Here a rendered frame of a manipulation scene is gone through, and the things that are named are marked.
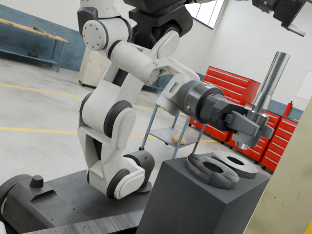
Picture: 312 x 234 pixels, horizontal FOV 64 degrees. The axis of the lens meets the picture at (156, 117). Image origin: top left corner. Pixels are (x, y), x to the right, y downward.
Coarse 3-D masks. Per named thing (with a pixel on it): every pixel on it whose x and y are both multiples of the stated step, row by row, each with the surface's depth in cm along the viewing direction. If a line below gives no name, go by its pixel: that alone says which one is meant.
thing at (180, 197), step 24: (168, 168) 39; (192, 168) 39; (216, 168) 43; (240, 168) 46; (168, 192) 39; (192, 192) 37; (216, 192) 36; (240, 192) 38; (144, 216) 42; (168, 216) 39; (192, 216) 36; (216, 216) 34; (240, 216) 44
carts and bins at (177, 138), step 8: (152, 120) 323; (176, 120) 392; (168, 128) 377; (184, 128) 300; (144, 136) 329; (160, 136) 323; (168, 136) 335; (176, 136) 330; (184, 136) 363; (192, 136) 378; (200, 136) 371; (144, 144) 332; (168, 144) 399; (176, 144) 315; (184, 144) 322; (176, 152) 309; (192, 152) 378
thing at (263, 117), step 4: (244, 108) 47; (248, 108) 47; (244, 112) 46; (248, 112) 46; (252, 112) 45; (256, 112) 45; (252, 116) 45; (256, 116) 45; (260, 116) 45; (264, 116) 45; (268, 116) 46; (264, 120) 45
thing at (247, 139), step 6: (246, 114) 46; (252, 120) 45; (258, 120) 45; (264, 126) 46; (234, 132) 48; (240, 132) 46; (258, 132) 45; (234, 138) 47; (240, 138) 46; (246, 138) 46; (252, 138) 46; (258, 138) 46; (246, 144) 46; (252, 144) 46
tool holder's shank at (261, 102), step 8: (280, 56) 43; (288, 56) 43; (272, 64) 44; (280, 64) 44; (272, 72) 44; (280, 72) 44; (264, 80) 45; (272, 80) 44; (264, 88) 45; (272, 88) 45; (256, 96) 46; (264, 96) 45; (256, 104) 45; (264, 104) 45
